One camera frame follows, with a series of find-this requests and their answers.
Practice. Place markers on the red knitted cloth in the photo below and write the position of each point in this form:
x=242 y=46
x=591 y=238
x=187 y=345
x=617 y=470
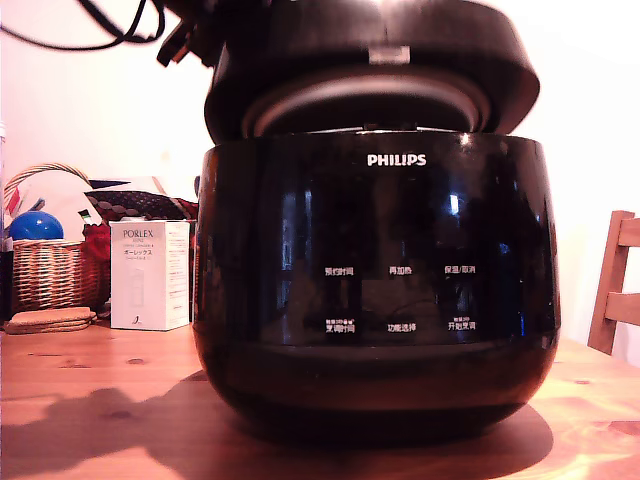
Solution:
x=97 y=245

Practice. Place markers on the black Philips rice cooker body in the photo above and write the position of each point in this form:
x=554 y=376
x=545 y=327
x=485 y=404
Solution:
x=375 y=225

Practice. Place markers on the white Porlex carton box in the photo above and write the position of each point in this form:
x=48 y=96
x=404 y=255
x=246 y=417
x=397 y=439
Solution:
x=147 y=280

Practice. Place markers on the woven wicker basket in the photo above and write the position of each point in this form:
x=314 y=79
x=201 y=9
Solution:
x=50 y=275

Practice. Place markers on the black rice cooker lid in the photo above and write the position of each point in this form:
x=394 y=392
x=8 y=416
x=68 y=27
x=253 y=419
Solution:
x=450 y=45

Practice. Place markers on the blue ball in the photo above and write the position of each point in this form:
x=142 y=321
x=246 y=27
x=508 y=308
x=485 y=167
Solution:
x=35 y=227

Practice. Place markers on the stack of cork coasters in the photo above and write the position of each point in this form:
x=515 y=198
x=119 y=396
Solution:
x=50 y=321

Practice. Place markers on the wooden chair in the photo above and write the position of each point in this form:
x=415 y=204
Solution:
x=612 y=280

